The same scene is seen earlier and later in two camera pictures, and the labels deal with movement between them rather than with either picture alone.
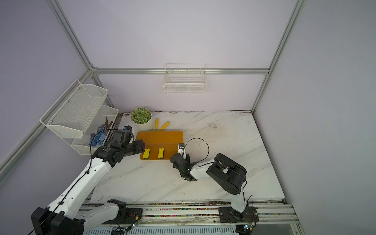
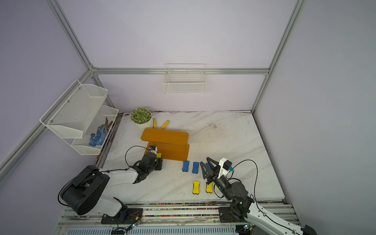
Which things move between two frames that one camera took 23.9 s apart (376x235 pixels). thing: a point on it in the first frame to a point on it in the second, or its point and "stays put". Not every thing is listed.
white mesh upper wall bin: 70,116 stays put
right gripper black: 188,158 to 214,176
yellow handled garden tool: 156,124 stays put
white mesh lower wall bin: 96,132 stays put
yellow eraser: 161,153 to 196,187
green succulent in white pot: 142,118 stays put
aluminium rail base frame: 263,217 stays put
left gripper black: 139,146 to 156,161
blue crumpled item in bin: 99,140 stays put
